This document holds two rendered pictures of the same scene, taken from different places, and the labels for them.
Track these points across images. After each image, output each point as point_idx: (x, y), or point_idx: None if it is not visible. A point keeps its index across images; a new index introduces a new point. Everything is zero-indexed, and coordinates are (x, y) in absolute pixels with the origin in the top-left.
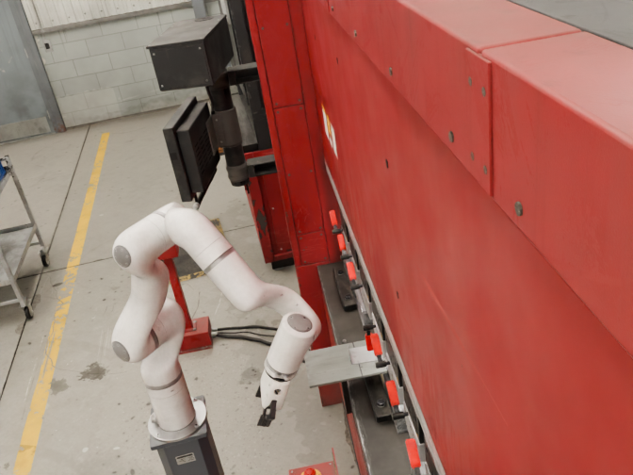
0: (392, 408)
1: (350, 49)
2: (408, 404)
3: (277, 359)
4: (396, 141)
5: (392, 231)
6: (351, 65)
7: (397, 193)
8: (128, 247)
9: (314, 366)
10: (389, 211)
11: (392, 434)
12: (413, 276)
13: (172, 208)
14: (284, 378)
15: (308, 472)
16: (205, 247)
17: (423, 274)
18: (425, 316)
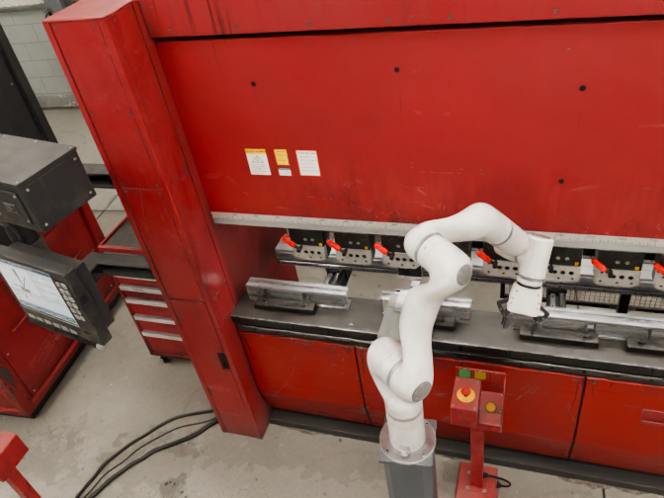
0: (452, 315)
1: (481, 40)
2: (552, 257)
3: (543, 269)
4: (625, 59)
5: (570, 135)
6: (475, 52)
7: (610, 97)
8: (468, 262)
9: (398, 334)
10: (568, 124)
11: (468, 326)
12: (627, 139)
13: (458, 215)
14: (543, 282)
15: (466, 390)
16: (505, 219)
17: (661, 123)
18: (651, 151)
